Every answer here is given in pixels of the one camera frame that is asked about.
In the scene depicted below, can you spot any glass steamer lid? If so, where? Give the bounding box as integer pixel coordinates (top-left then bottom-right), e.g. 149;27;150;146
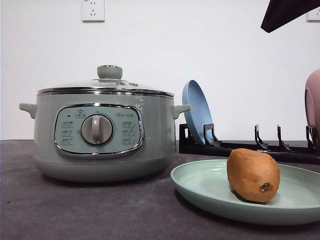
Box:
37;65;174;97

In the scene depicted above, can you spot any white wall socket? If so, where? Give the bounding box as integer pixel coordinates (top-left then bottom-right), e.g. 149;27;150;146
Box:
82;0;105;24
307;7;320;23

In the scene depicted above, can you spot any black dish rack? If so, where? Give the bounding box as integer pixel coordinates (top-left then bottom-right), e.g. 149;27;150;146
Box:
179;123;320;164

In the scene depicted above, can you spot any white wall socket left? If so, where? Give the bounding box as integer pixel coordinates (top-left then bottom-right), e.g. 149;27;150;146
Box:
82;0;105;24

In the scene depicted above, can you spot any grey table cloth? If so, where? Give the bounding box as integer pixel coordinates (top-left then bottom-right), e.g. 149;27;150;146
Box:
0;140;320;240

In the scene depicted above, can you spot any pink plate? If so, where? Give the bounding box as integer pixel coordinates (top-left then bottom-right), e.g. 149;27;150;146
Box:
304;69;320;147

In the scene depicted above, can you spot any white wall socket right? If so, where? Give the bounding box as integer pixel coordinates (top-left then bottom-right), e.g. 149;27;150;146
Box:
307;7;320;23

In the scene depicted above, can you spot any green electric steamer pot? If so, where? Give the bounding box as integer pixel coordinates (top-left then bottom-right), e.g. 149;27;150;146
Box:
19;88;192;184

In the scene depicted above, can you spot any brown potato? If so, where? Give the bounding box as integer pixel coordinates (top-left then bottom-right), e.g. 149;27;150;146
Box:
226;148;281;203

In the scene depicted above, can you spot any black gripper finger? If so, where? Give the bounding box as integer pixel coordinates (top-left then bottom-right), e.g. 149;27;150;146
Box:
261;0;320;33

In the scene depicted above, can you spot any green plate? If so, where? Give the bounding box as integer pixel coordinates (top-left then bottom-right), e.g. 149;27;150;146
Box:
170;159;320;225

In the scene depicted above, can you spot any blue plate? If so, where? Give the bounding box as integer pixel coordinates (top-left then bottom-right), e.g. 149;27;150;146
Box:
182;79;214;145

